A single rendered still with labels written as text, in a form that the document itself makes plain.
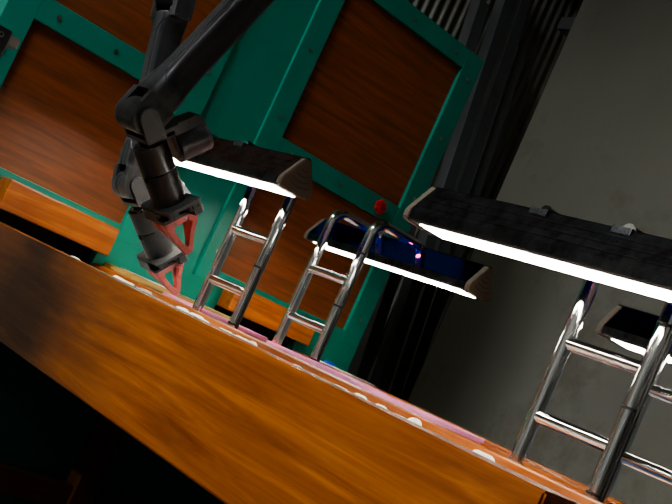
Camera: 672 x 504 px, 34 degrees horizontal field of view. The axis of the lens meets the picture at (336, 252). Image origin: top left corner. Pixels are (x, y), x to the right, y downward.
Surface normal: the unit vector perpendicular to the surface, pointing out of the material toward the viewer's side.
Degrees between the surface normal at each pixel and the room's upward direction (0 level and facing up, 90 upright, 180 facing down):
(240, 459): 90
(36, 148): 90
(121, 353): 90
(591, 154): 90
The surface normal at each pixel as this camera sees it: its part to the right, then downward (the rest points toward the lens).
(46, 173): 0.59, 0.19
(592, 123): -0.71, -0.37
